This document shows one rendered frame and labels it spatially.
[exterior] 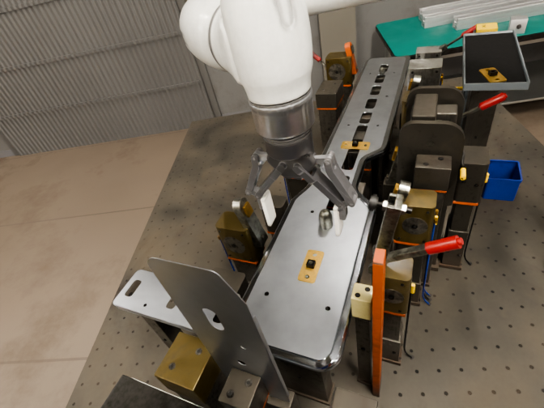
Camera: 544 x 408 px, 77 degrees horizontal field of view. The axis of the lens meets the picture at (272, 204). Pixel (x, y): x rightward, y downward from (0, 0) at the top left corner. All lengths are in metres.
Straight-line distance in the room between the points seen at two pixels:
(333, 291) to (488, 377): 0.44
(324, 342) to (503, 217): 0.85
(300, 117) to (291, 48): 0.09
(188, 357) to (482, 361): 0.69
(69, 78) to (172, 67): 1.05
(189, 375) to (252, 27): 0.51
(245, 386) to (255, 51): 0.46
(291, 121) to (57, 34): 3.52
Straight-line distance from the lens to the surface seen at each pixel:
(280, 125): 0.47
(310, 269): 0.74
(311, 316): 0.68
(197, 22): 0.56
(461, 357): 1.01
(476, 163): 0.88
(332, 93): 1.35
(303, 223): 0.84
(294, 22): 0.43
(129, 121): 3.99
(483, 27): 1.43
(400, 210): 0.55
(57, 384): 2.25
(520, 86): 1.04
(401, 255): 0.64
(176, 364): 0.64
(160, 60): 3.58
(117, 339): 1.22
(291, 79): 0.44
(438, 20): 3.07
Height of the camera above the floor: 1.59
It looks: 41 degrees down
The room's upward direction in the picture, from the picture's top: 15 degrees counter-clockwise
